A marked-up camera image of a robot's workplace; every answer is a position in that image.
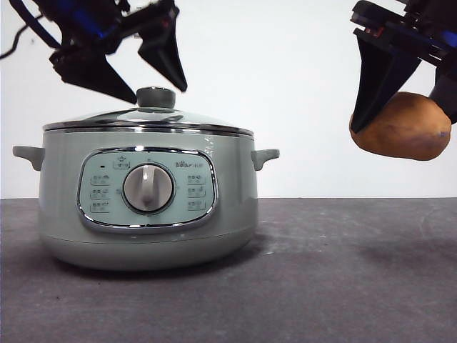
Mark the thin black cable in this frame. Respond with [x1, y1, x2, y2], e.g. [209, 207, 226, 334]
[0, 14, 41, 60]

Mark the pale green electric pot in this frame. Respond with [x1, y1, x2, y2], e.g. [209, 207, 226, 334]
[12, 129, 281, 272]

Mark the thick black cable loop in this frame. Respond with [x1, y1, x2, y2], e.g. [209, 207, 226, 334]
[9, 0, 62, 50]

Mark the glass lid with green knob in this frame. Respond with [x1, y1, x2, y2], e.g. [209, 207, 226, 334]
[41, 86, 255, 138]

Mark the brown potato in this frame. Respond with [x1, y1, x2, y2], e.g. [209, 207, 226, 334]
[348, 91, 453, 161]

